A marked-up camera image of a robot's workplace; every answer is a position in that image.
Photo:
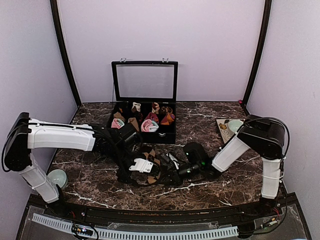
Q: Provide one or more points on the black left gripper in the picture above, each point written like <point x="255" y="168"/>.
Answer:
<point x="125" y="177"/>

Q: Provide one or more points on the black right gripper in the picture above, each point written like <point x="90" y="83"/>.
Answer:
<point x="175" y="176"/>

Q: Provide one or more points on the brown argyle sock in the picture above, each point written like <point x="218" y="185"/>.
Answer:
<point x="155" y="173"/>

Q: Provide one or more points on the maroon purple orange striped sock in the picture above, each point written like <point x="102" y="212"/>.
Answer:
<point x="168" y="119"/>

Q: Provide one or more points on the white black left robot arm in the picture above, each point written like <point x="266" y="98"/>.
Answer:
<point x="28" y="133"/>

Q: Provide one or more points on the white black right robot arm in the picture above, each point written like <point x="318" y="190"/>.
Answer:
<point x="269" y="137"/>

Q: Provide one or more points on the pink white rolled sock left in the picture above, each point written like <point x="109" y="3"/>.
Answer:
<point x="117" y="123"/>

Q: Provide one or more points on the pink white rolled sock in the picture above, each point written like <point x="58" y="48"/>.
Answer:
<point x="149" y="126"/>
<point x="117" y="123"/>

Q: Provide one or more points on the pink white rolled sock right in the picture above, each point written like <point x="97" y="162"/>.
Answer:
<point x="149" y="126"/>

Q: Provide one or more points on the brown tan rolled sock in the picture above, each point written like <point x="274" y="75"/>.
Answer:
<point x="134" y="122"/>

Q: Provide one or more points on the maroon teal rolled sock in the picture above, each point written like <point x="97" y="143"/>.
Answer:
<point x="153" y="117"/>

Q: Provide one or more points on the pale green bowl left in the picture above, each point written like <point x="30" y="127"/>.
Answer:
<point x="59" y="177"/>

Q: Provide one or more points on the cream brown rolled sock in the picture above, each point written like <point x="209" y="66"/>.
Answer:
<point x="136" y="107"/>

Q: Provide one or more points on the leopard pattern rolled sock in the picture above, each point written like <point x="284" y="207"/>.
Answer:
<point x="165" y="110"/>

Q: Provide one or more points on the square floral ceramic plate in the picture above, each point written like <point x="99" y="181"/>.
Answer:
<point x="222" y="124"/>

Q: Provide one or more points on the black sock organizer box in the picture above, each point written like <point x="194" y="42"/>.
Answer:
<point x="153" y="84"/>

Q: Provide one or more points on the pale green ceramic bowl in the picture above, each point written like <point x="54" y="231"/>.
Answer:
<point x="234" y="125"/>

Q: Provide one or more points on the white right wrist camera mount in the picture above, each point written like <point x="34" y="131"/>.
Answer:
<point x="171" y="160"/>

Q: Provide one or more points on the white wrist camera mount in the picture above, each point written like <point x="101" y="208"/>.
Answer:
<point x="141" y="165"/>
<point x="171" y="160"/>

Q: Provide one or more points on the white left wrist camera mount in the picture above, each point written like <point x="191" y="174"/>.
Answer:
<point x="141" y="165"/>

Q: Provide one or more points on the black front table rail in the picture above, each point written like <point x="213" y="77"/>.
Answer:
<point x="234" y="215"/>

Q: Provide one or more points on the white slotted cable duct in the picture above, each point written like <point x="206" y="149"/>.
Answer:
<point x="100" y="233"/>

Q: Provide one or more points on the black left frame post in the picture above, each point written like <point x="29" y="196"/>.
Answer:
<point x="63" y="52"/>

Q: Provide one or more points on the black frame post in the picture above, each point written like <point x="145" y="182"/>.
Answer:
<point x="259" y="51"/>
<point x="63" y="52"/>

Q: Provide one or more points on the black right frame post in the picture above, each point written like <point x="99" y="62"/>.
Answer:
<point x="259" y="51"/>

